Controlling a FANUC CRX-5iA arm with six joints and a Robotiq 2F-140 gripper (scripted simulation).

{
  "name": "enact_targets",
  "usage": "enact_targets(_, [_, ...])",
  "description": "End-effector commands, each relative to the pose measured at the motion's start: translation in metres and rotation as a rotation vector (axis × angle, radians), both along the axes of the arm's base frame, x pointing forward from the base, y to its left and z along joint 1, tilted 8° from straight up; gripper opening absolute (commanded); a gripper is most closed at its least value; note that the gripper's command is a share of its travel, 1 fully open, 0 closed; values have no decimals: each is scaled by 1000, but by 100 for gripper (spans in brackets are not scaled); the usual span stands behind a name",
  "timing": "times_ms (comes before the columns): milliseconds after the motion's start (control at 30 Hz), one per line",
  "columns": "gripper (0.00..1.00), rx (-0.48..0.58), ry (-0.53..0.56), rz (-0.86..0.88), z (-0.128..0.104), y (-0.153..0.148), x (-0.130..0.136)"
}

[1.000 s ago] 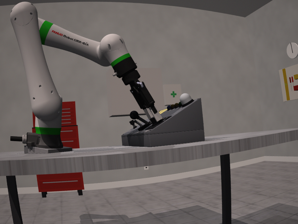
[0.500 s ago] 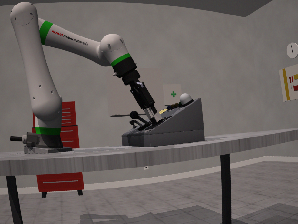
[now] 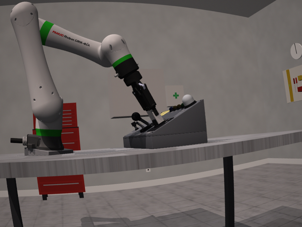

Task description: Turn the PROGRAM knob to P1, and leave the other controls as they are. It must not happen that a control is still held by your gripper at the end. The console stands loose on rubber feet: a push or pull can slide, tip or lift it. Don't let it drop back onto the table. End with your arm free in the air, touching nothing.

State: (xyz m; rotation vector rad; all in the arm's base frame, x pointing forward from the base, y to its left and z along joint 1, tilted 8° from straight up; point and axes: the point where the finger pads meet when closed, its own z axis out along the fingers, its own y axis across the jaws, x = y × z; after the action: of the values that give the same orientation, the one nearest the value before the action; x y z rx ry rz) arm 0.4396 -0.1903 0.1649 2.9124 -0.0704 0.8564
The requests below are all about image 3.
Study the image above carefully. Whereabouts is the grey control console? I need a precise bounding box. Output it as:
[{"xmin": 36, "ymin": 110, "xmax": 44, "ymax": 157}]
[{"xmin": 123, "ymin": 95, "xmax": 208, "ymax": 149}]

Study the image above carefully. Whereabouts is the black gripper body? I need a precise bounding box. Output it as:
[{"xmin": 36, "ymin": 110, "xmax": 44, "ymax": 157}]
[{"xmin": 123, "ymin": 71, "xmax": 142, "ymax": 93}]

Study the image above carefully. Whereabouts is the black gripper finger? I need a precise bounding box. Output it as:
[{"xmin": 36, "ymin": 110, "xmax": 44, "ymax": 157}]
[
  {"xmin": 132, "ymin": 89, "xmax": 155, "ymax": 120},
  {"xmin": 134, "ymin": 83, "xmax": 164, "ymax": 124}
]

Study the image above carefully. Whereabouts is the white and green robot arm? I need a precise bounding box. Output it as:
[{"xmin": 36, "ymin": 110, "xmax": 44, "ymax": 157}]
[{"xmin": 10, "ymin": 2, "xmax": 139, "ymax": 150}]

